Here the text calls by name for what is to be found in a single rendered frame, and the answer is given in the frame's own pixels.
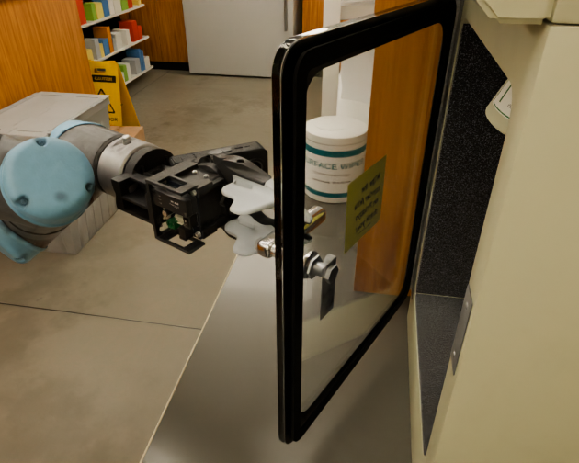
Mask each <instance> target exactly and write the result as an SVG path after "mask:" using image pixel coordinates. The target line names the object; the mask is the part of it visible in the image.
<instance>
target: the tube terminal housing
mask: <svg viewBox="0 0 579 463"><path fill-rule="evenodd" d="M463 23H464V24H470V25H471V26H472V28H473V29H474V31H475V32H476V34H477V35H478V36H479V38H480V39H481V41H482V43H483V44H484V45H485V47H486V48H487V50H488V51H489V52H490V53H491V54H492V56H493V57H494V59H495V61H496V62H497V63H498V65H499V66H500V68H501V69H502V71H503V72H504V73H505V75H506V77H507V78H508V80H509V81H510V83H511V86H512V105H511V112H510V118H509V122H508V127H507V131H506V135H505V141H504V145H503V149H502V152H501V156H500V160H499V164H498V167H497V171H496V175H495V179H494V185H493V189H492V193H491V196H490V200H489V204H488V208H487V211H486V215H485V219H484V223H483V226H482V233H481V237H480V241H479V244H478V248H477V252H476V255H475V259H474V263H473V267H472V271H471V277H470V281H469V285H470V289H471V297H472V302H473V306H472V310H471V316H470V319H469V323H468V327H467V330H466V333H465V337H464V341H463V345H462V348H461V351H460V358H459V362H458V364H457V368H456V372H455V376H453V371H452V364H451V357H450V360H449V363H448V370H447V374H446V377H445V381H444V385H443V389H442V392H441V396H440V400H439V404H438V407H437V414H436V418H435V421H434V425H433V429H432V433H431V436H430V440H429V444H428V448H427V451H426V455H424V452H423V437H422V420H421V402H420V386H419V368H418V351H417V334H416V317H415V295H416V293H415V289H416V281H417V276H418V270H419V266H420V260H421V254H422V250H423V244H424V239H425V234H426V226H425V231H424V236H423V241H422V247H421V253H420V257H419V263H418V268H417V273H416V279H415V284H414V294H413V299H412V297H411V298H410V303H409V309H408V314H407V331H408V359H409V389H410V417H411V447H412V463H579V0H554V4H553V8H552V11H551V17H550V18H548V17H545V19H544V18H543V19H542V23H541V25H535V24H506V23H499V22H498V21H497V20H496V19H495V18H489V17H488V16H487V15H486V14H485V13H484V12H483V11H482V10H481V9H480V8H479V7H478V6H477V5H476V4H475V3H474V1H473V0H464V5H463V10H462V16H461V22H460V31H459V36H458V42H457V47H456V52H455V58H454V63H453V68H452V74H451V79H450V84H449V90H448V99H449V94H450V88H451V83H452V78H453V73H454V67H455V62H456V57H457V51H458V47H459V41H460V33H461V29H462V26H463ZM447 109H448V100H447V104H446V110H445V116H444V120H443V126H442V131H441V137H440V142H439V147H438V153H437V161H438V156H439V151H440V145H441V141H442V135H443V129H444V125H445V119H446V114H447ZM436 171H437V162H436V168H435V173H434V178H433V184H432V189H431V195H430V199H429V205H428V211H427V215H426V224H427V219H428V213H429V208H430V203H431V198H432V192H433V187H434V182H435V176H436Z"/></svg>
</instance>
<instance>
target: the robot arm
mask: <svg viewBox="0 0 579 463"><path fill-rule="evenodd" d="M103 193H107V194H109V195H111V196H112V197H114V198H116V205H117V209H120V210H122V211H125V212H127V213H129V214H130V215H132V216H134V217H137V218H139V219H141V220H144V221H146V222H149V223H151V224H152V225H153V231H154V237H155V239H157V240H159V241H161V242H163V243H166V244H168V245H171V246H173V247H175V248H176V249H178V250H180V251H182V252H184V253H186V254H192V253H194V252H195V251H197V250H198V249H199V248H200V247H202V246H203V245H205V243H204V242H203V241H201V239H205V238H207V237H208V236H210V235H212V234H213V233H214V232H216V231H217V229H219V228H222V229H223V230H224V232H225V233H226V234H227V235H228V236H229V237H231V238H233V239H235V240H236V241H235V244H234V246H233V251H234V252H235V253H236V254H238V255H240V256H250V255H253V254H257V253H258V251H257V250H256V249H255V241H256V240H257V239H258V238H260V237H262V238H264V237H266V236H267V235H268V234H270V233H271V232H272V231H274V230H275V221H274V219H271V218H269V217H268V216H266V215H265V214H264V213H263V212H262V211H261V210H264V209H274V180H273V179H272V178H271V175H269V174H268V157H267V150H266V149H265V148H264V147H263V146H262V145H261V144H260V143H259V142H257V141H252V142H247V143H242V144H236V145H232V146H226V147H221V148H216V149H211V150H206V151H200V152H191V153H186V154H180V155H176V156H174V155H173V154H172V153H170V152H169V151H167V150H164V149H161V148H160V147H158V146H156V145H154V144H151V143H149V142H147V141H142V140H139V139H136V138H133V137H131V136H130V135H126V134H123V133H120V132H117V131H114V130H110V129H108V128H106V127H105V126H103V125H100V124H97V123H93V122H87V121H86V122H84V121H81V120H69V121H66V122H64V123H62V124H60V125H59V126H57V127H56V128H55V129H54V130H53V131H52V132H51V136H50V137H38V138H34V139H29V140H27V141H22V140H18V139H15V138H12V137H8V136H6V135H2V134H0V252H1V253H3V254H4V255H6V256H7V257H8V258H10V259H11V260H13V261H14V262H16V263H19V264H25V263H27V262H29V261H30V260H31V259H32V258H33V257H35V256H36V255H37V254H38V253H39V252H41V251H44V250H46V249H47V247H48V244H49V243H51V242H52V241H53V240H54V239H55V238H56V237H57V236H58V235H59V234H60V233H61V232H62V231H64V230H65V229H66V228H67V227H68V226H69V225H70V224H71V223H72V222H73V221H75V220H77V219H78V218H79V217H81V216H82V215H83V213H84V212H85V210H86V209H87V208H88V207H89V206H90V205H91V204H92V203H93V202H94V201H95V200H96V199H97V198H98V197H99V196H101V195H102V194H103ZM164 222H166V225H168V228H167V229H165V230H163V231H160V227H163V224H162V223H164ZM177 235H179V239H181V240H184V241H187V240H190V241H192V243H190V244H188V245H187V246H185V247H183V246H181V245H179V244H177V243H173V242H171V241H169V240H170V239H172V238H173V237H175V236H177ZM194 237H196V238H198V239H196V238H194ZM199 239H200V240H199Z"/></svg>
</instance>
